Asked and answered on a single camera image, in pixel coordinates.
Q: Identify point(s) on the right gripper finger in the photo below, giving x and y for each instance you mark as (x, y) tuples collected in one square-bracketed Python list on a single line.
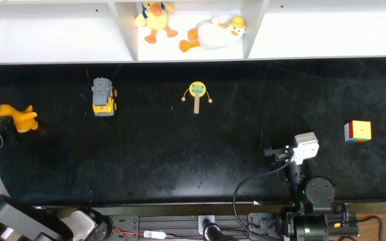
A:
[(276, 154)]

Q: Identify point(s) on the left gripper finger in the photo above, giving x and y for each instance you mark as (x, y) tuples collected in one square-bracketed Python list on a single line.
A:
[(9, 129)]

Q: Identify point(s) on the yellow rubber duck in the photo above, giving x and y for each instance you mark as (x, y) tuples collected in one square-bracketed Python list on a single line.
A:
[(22, 118)]

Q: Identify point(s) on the grey and yellow toy truck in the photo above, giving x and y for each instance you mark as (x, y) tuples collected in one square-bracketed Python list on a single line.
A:
[(100, 95)]

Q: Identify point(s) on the many-coloured puzzle cube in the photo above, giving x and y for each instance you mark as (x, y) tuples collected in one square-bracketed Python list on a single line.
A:
[(360, 130)]

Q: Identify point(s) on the yellow wooden rattle drum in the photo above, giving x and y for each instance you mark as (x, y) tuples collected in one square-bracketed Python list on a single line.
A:
[(198, 89)]

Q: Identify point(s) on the white shelf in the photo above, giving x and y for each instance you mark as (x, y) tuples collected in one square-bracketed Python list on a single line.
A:
[(62, 33)]

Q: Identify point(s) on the white plush duck yellow hat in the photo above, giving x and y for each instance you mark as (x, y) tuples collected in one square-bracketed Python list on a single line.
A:
[(216, 35)]

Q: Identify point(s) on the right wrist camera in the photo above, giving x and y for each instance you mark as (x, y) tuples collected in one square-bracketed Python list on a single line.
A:
[(305, 147)]

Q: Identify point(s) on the mounting rail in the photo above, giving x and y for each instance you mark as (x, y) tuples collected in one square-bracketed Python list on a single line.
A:
[(179, 224)]

